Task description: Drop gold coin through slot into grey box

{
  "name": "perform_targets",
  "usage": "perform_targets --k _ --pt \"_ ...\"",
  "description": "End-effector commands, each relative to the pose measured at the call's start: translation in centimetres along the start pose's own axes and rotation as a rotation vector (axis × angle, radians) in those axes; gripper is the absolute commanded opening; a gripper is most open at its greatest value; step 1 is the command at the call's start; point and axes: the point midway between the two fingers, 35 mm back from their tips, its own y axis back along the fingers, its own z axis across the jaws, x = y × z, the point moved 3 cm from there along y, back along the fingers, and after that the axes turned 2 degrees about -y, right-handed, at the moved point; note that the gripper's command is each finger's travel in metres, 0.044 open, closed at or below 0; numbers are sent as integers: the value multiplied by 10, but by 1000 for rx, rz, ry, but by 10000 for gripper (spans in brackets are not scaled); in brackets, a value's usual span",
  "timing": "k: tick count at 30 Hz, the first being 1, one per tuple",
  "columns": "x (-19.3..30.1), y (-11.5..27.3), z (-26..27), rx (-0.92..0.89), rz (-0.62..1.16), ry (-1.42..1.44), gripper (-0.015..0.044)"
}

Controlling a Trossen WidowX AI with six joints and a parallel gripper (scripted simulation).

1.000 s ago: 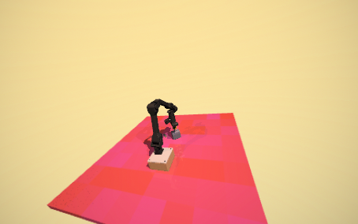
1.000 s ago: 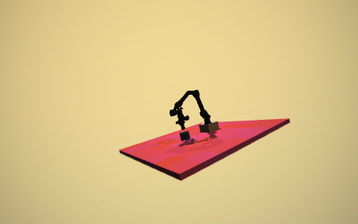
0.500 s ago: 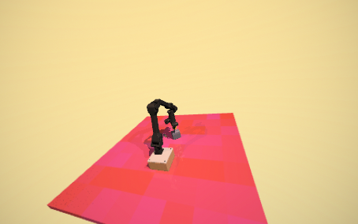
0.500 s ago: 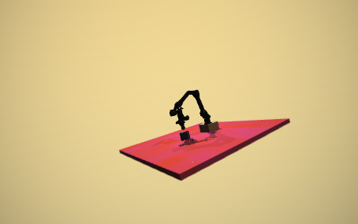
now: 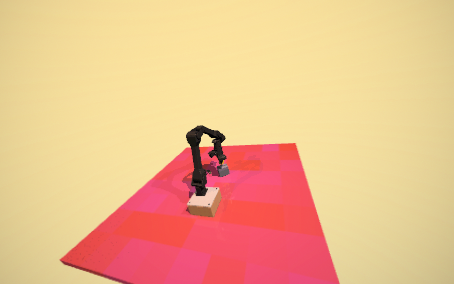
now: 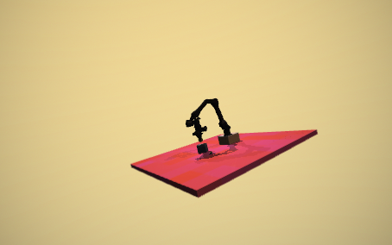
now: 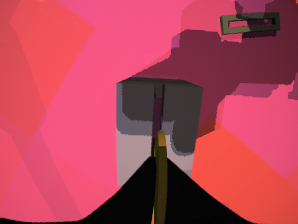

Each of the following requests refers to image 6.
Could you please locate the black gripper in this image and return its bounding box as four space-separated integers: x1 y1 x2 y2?
193 124 205 141

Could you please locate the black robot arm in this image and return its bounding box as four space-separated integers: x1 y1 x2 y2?
186 98 232 135

